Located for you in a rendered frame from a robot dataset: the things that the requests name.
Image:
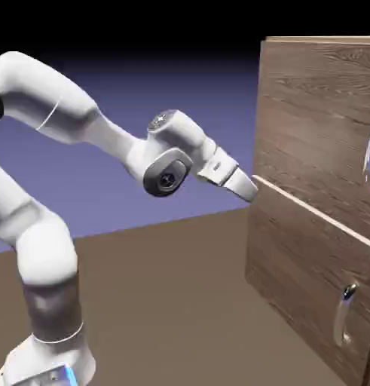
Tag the brown wooden cabinet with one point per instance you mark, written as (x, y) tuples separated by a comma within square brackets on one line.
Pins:
[(311, 211)]

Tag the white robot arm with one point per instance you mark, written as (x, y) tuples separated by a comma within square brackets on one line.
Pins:
[(67, 114)]

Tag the large wooden cabinet door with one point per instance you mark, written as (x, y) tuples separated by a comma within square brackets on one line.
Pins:
[(311, 120)]

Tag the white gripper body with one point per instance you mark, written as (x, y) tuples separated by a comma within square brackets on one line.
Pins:
[(241, 185)]

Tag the small wooden cabinet door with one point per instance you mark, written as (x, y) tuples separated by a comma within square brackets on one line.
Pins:
[(299, 271)]

